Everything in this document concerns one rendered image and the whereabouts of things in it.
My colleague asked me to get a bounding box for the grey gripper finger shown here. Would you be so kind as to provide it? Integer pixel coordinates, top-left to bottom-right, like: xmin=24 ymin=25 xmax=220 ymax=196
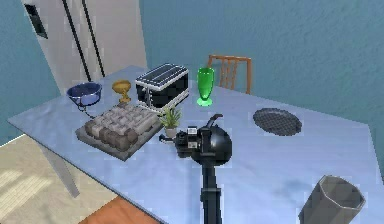
xmin=158 ymin=133 xmax=177 ymax=144

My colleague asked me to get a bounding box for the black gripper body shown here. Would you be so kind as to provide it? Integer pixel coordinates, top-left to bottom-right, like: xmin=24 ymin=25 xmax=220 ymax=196
xmin=173 ymin=130 xmax=192 ymax=159

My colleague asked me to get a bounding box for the small green plant white pot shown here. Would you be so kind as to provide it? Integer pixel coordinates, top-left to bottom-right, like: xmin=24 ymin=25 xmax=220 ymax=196
xmin=158 ymin=105 xmax=183 ymax=139

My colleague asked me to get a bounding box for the black round kettle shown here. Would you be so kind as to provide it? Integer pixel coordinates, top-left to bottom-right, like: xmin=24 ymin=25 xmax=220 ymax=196
xmin=197 ymin=113 xmax=234 ymax=167

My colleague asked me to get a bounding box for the grey computer keyboard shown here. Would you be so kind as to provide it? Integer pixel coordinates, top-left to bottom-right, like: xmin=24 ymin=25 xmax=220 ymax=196
xmin=75 ymin=104 xmax=165 ymax=163

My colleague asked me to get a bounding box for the black toaster white trim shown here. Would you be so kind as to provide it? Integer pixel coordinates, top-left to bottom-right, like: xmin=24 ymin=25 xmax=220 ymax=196
xmin=134 ymin=62 xmax=190 ymax=110

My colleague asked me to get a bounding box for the green drinking glass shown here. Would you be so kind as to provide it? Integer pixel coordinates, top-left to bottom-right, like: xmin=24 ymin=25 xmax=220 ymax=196
xmin=195 ymin=67 xmax=216 ymax=108

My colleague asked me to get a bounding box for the gold goblet cup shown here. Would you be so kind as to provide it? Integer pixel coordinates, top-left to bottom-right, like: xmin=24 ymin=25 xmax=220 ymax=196
xmin=111 ymin=79 xmax=133 ymax=105

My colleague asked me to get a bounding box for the pale blue table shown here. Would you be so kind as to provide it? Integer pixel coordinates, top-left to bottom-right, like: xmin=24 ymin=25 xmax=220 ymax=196
xmin=6 ymin=64 xmax=384 ymax=224

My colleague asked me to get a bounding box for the blue bowl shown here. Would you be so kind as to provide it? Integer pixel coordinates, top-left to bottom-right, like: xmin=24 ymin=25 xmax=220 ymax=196
xmin=65 ymin=81 xmax=103 ymax=108

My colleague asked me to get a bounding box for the brown wooden chair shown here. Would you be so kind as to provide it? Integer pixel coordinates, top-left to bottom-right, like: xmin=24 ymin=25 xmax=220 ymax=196
xmin=206 ymin=54 xmax=253 ymax=96

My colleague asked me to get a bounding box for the dark oval plate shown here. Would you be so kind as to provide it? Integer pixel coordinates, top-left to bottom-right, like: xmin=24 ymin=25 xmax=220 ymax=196
xmin=252 ymin=107 xmax=304 ymax=137

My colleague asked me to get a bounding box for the white fridge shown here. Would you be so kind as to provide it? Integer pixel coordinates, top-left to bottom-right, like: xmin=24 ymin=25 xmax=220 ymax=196
xmin=20 ymin=0 xmax=148 ymax=95

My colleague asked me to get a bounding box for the grey faceted cup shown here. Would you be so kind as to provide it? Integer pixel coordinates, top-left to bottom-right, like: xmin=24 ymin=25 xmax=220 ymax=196
xmin=297 ymin=174 xmax=367 ymax=224

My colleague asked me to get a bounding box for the black fridge handle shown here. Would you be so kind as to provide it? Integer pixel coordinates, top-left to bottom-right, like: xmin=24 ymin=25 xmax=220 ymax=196
xmin=81 ymin=0 xmax=106 ymax=79
xmin=61 ymin=0 xmax=92 ymax=83

